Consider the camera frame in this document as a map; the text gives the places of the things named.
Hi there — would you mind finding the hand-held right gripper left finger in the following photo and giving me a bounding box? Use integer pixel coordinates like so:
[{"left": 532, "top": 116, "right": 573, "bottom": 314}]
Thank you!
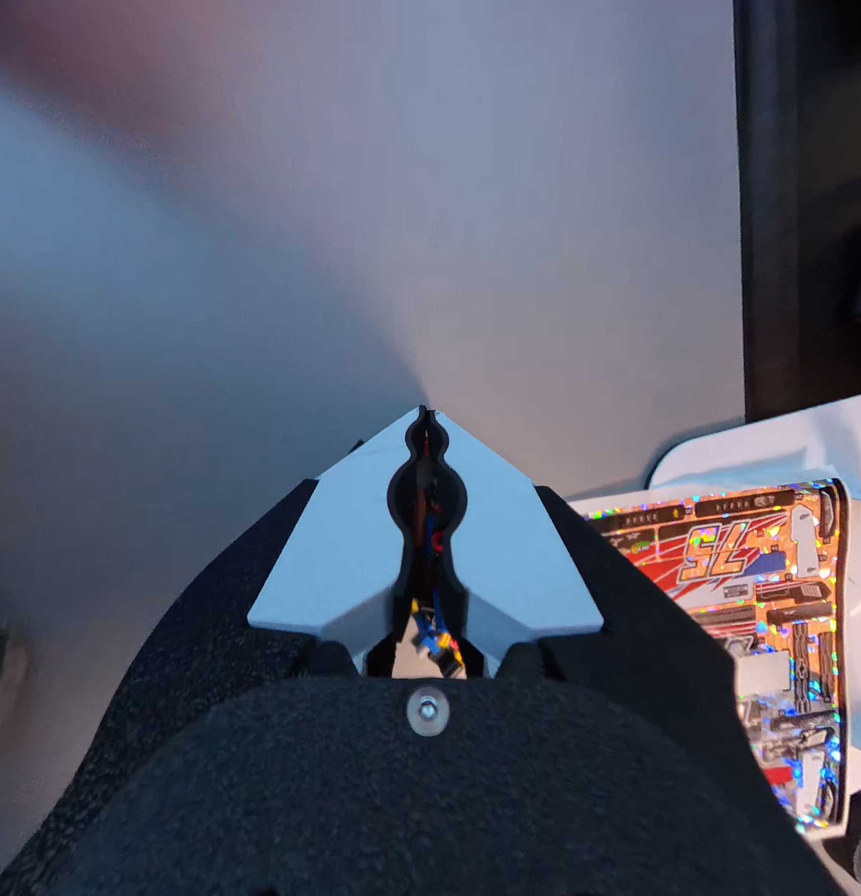
[{"left": 247, "top": 406, "right": 429, "bottom": 676}]

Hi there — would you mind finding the white metal book stand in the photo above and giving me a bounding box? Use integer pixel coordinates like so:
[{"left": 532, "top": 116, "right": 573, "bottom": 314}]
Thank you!
[{"left": 567, "top": 392, "right": 861, "bottom": 896}]

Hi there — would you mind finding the holographic sticker sheet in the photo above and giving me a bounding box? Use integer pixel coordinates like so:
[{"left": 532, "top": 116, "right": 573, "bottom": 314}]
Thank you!
[{"left": 585, "top": 478, "right": 852, "bottom": 837}]

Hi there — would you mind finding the pile of colourful lego pieces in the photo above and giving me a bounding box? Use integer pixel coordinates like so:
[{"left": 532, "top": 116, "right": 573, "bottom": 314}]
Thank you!
[{"left": 406, "top": 483, "right": 466, "bottom": 680}]

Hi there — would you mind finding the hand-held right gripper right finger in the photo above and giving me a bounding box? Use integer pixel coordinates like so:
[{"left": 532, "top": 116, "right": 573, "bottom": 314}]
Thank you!
[{"left": 428, "top": 409, "right": 605, "bottom": 676}]

